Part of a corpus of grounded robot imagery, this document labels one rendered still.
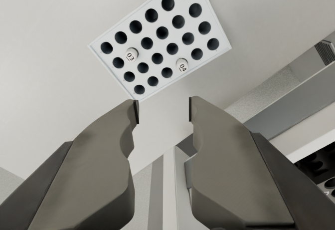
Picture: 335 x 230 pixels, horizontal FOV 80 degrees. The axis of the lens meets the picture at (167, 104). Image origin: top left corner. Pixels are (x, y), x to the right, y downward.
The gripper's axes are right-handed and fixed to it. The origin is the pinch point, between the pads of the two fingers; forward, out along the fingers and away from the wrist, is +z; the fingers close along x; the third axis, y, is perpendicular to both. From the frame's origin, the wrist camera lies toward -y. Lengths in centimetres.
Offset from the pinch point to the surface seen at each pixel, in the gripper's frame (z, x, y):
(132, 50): 9.5, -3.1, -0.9
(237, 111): 90, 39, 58
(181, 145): 58, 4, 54
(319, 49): 45, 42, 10
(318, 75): 5.6, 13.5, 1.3
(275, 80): 90, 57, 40
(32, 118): 13.7, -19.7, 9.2
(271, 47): 13.8, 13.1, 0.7
